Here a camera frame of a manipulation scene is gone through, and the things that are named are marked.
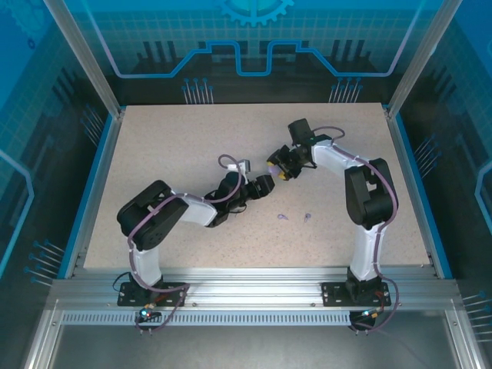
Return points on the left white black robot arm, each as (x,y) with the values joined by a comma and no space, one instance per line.
(146,261)

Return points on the aluminium mounting beam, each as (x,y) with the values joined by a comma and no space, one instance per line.
(250,284)

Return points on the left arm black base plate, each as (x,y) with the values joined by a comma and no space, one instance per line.
(177,294)

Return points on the aluminium and blue side rail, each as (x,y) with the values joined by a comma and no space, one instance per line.
(410,184)
(99,188)

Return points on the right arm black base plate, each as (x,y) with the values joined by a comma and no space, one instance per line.
(332,294)

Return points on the aluminium frame post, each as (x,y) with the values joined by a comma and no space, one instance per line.
(419,57)
(90,57)

